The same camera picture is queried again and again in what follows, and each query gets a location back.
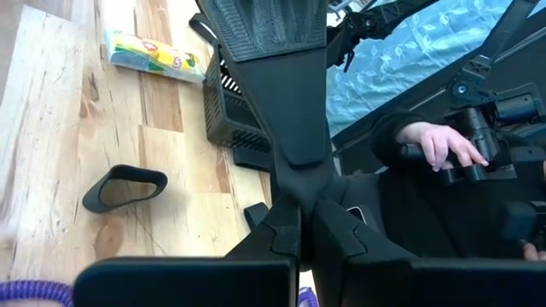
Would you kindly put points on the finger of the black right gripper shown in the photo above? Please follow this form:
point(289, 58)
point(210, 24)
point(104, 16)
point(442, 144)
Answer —
point(290, 106)

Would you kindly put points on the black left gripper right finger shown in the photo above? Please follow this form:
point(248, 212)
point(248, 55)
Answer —
point(426, 285)

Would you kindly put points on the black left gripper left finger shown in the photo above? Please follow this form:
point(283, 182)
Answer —
point(192, 281)

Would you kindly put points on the black plastic slotted basket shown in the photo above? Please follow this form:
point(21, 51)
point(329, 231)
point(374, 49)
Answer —
point(230, 123)

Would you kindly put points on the purple coil wristband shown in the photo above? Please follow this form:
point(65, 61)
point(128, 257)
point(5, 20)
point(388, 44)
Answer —
point(308, 298)
point(34, 292)

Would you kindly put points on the small black cylinder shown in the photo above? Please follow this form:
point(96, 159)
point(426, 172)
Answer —
point(96, 204)

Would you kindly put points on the yellow green crayon box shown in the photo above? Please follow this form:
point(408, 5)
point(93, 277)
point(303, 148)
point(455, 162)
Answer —
point(153, 55)

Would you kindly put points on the person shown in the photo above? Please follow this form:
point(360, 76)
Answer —
point(405, 213)

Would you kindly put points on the person's hand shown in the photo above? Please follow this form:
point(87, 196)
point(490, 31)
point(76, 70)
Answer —
point(435, 140)
point(535, 252)

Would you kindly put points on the blue leaf-patterned cloth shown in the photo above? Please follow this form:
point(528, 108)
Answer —
point(405, 51)

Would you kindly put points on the black frame strut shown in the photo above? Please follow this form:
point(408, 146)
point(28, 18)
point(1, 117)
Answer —
point(490, 47)

